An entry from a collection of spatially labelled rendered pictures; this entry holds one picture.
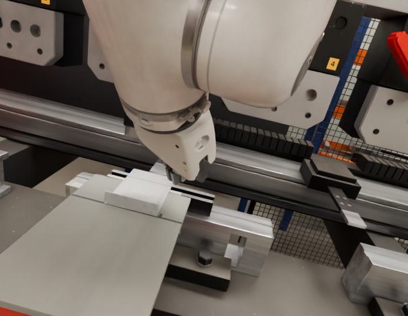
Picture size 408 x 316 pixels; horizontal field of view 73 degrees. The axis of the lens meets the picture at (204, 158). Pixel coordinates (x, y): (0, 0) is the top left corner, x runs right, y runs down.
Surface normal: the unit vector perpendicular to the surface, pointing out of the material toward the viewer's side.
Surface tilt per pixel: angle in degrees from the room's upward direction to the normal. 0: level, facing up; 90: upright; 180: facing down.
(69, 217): 0
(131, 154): 90
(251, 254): 90
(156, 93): 128
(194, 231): 90
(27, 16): 90
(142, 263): 0
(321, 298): 0
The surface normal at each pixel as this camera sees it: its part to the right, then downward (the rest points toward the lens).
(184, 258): 0.21, -0.90
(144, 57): -0.30, 0.84
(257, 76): -0.25, 0.73
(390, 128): -0.14, 0.36
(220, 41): -0.35, 0.40
